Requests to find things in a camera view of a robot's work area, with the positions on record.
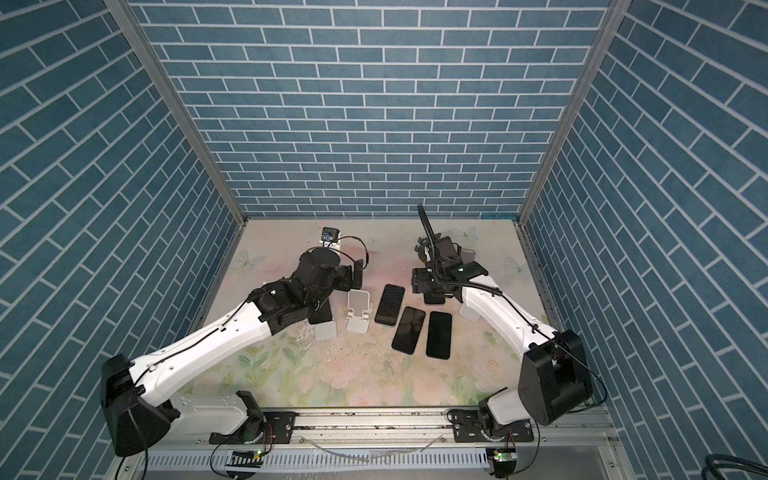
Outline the white phone stand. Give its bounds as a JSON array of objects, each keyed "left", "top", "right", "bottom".
[
  {"left": 347, "top": 290, "right": 372, "bottom": 334},
  {"left": 459, "top": 304, "right": 481, "bottom": 323},
  {"left": 314, "top": 321, "right": 337, "bottom": 342}
]

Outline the purple case phone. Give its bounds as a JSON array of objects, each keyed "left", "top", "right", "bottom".
[{"left": 423, "top": 292, "right": 446, "bottom": 305}]

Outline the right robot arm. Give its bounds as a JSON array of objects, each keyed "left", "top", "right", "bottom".
[{"left": 412, "top": 236, "right": 593, "bottom": 431}]

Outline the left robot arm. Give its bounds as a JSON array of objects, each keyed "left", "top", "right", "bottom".
[{"left": 100, "top": 246, "right": 369, "bottom": 457}]

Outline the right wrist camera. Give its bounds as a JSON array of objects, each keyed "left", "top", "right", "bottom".
[{"left": 415, "top": 204, "right": 460, "bottom": 267}]

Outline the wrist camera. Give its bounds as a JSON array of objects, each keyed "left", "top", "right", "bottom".
[
  {"left": 320, "top": 227, "right": 341, "bottom": 249},
  {"left": 415, "top": 204, "right": 460, "bottom": 267}
]

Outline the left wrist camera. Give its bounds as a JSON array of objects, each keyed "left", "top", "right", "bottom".
[{"left": 320, "top": 227, "right": 341, "bottom": 249}]

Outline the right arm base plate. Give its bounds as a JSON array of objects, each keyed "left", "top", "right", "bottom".
[{"left": 445, "top": 408, "right": 534, "bottom": 444}]

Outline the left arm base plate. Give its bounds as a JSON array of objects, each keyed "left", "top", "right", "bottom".
[{"left": 208, "top": 412, "right": 296, "bottom": 447}]

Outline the aluminium mounting rail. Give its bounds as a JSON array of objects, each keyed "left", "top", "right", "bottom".
[{"left": 107, "top": 391, "right": 634, "bottom": 479}]

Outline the black cable bottom right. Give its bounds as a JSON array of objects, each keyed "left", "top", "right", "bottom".
[{"left": 700, "top": 453, "right": 768, "bottom": 480}]

